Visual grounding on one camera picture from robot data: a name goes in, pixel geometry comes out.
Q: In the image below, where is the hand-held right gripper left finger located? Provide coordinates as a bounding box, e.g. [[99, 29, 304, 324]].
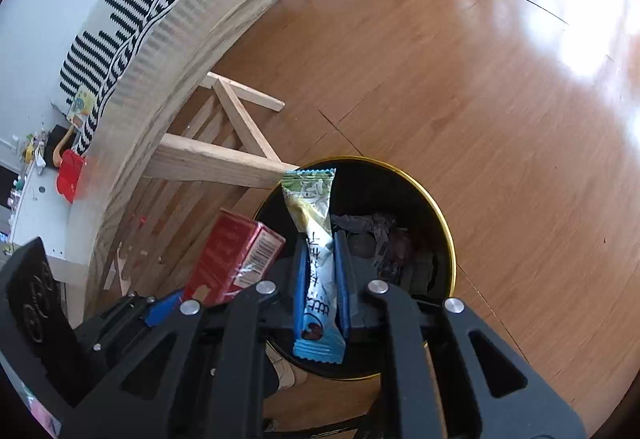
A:
[[59, 234, 309, 439]]

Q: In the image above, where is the black bag orange handle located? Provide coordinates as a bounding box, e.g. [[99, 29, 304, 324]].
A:
[[44, 126, 77, 168]]

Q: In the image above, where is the dark crumpled wrapper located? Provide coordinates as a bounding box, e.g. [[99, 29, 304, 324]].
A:
[[331, 213, 417, 281]]

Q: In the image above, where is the white cabinet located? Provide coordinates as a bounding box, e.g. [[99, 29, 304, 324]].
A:
[[9, 158, 87, 281]]

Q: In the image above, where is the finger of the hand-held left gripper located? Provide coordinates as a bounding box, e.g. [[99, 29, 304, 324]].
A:
[[75, 290, 187, 385]]

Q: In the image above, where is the black screen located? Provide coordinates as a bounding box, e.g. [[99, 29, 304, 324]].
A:
[[0, 166, 17, 209]]

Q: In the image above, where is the red box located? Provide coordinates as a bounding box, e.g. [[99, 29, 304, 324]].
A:
[[182, 208, 287, 306]]

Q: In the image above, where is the white shoe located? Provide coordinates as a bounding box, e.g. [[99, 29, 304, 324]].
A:
[[264, 344, 312, 391]]

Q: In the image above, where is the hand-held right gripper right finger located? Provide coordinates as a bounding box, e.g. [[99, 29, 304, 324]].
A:
[[334, 230, 586, 439]]

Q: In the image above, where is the colourful picture card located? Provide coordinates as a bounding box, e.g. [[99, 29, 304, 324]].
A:
[[66, 86, 99, 128]]

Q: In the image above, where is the blue green snack packet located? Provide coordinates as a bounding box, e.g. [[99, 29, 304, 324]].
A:
[[281, 168, 347, 365]]

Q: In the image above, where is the black bin gold rim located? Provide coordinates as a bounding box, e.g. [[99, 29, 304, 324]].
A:
[[252, 156, 457, 380]]

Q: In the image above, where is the wooden table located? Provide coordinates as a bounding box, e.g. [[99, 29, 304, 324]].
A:
[[65, 0, 322, 312]]

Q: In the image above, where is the red bag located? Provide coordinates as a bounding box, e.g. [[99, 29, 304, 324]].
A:
[[56, 149, 87, 204]]

